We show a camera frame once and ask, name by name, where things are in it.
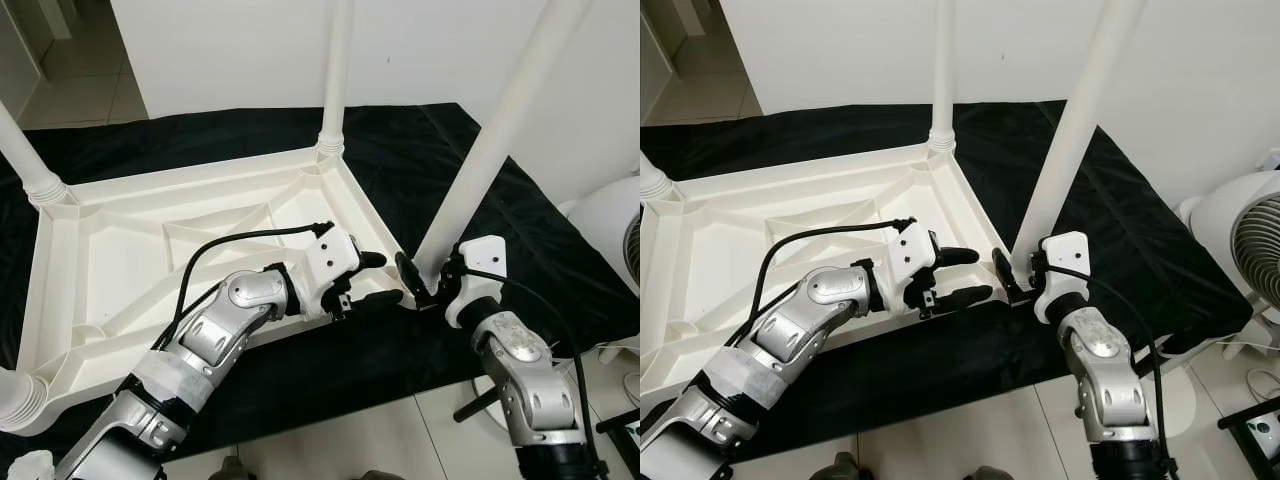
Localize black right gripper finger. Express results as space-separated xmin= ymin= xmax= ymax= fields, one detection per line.
xmin=394 ymin=249 xmax=427 ymax=302
xmin=991 ymin=246 xmax=1022 ymax=300

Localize white plastic table leg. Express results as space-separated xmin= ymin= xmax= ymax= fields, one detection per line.
xmin=413 ymin=0 xmax=593 ymax=296
xmin=318 ymin=0 xmax=356 ymax=159
xmin=1010 ymin=0 xmax=1146 ymax=276
xmin=0 ymin=368 xmax=49 ymax=433
xmin=0 ymin=100 xmax=73 ymax=208
xmin=640 ymin=150 xmax=676 ymax=201
xmin=930 ymin=0 xmax=959 ymax=153

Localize white plastic children table top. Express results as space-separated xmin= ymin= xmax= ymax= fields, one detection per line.
xmin=15 ymin=145 xmax=441 ymax=436
xmin=640 ymin=142 xmax=1031 ymax=406

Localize black tablecloth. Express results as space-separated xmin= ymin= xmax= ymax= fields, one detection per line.
xmin=0 ymin=102 xmax=640 ymax=471
xmin=640 ymin=98 xmax=1256 ymax=461

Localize black metal worktable leg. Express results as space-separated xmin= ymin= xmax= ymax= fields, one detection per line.
xmin=453 ymin=385 xmax=501 ymax=423

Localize white fan head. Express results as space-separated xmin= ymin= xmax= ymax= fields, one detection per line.
xmin=560 ymin=175 xmax=640 ymax=291
xmin=1178 ymin=170 xmax=1280 ymax=331

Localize white round fan base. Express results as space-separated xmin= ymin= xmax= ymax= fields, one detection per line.
xmin=1160 ymin=365 xmax=1213 ymax=443

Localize black floor object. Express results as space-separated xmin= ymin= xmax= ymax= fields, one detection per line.
xmin=1218 ymin=395 xmax=1280 ymax=479
xmin=595 ymin=410 xmax=640 ymax=473

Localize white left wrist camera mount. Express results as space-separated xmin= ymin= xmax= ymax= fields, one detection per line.
xmin=885 ymin=222 xmax=941 ymax=311
xmin=300 ymin=225 xmax=363 ymax=316

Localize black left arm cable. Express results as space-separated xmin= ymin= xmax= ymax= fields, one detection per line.
xmin=155 ymin=220 xmax=333 ymax=351
xmin=745 ymin=217 xmax=916 ymax=346

